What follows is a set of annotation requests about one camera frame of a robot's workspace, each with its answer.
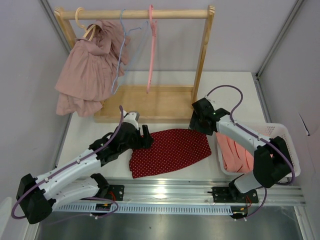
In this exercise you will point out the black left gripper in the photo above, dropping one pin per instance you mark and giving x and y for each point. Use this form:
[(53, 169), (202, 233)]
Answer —
[(144, 142)]

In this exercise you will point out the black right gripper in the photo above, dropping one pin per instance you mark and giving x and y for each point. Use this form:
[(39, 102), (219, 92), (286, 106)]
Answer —
[(194, 124)]

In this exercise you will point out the dark red dotted garment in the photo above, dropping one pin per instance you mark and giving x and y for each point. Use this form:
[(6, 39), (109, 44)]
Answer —
[(172, 150)]

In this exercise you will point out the dusty pink skirt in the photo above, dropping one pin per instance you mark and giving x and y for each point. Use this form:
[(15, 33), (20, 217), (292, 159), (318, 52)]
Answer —
[(88, 73)]

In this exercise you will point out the pink plastic hanger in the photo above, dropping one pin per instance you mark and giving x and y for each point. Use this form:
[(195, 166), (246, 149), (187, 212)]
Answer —
[(153, 27)]

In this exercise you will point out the cream plastic hanger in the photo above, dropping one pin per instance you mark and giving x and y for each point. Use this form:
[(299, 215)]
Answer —
[(89, 32)]

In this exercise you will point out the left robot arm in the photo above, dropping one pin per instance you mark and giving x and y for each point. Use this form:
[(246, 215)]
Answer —
[(39, 196)]

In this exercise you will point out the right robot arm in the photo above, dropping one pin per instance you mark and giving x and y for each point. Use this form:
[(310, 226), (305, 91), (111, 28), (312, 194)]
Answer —
[(271, 158)]

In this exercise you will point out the wooden clothes rack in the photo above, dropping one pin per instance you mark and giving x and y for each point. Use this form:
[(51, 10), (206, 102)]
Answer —
[(168, 103)]

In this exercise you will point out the salmon pink garment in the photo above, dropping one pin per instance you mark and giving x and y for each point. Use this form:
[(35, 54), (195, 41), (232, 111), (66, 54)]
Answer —
[(235, 158)]

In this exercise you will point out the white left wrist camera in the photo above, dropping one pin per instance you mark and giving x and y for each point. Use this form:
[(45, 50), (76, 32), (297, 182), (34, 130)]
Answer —
[(132, 118)]

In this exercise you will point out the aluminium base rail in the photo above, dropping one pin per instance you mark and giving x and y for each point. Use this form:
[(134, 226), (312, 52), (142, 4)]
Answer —
[(195, 192)]

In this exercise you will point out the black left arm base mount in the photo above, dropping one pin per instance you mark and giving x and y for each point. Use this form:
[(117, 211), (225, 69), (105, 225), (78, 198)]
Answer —
[(113, 192)]

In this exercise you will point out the white slotted cable duct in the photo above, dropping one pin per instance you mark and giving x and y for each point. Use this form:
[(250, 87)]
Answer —
[(135, 208)]

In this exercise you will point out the blue wire hanger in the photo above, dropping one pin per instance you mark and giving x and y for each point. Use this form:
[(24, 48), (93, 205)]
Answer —
[(122, 68)]

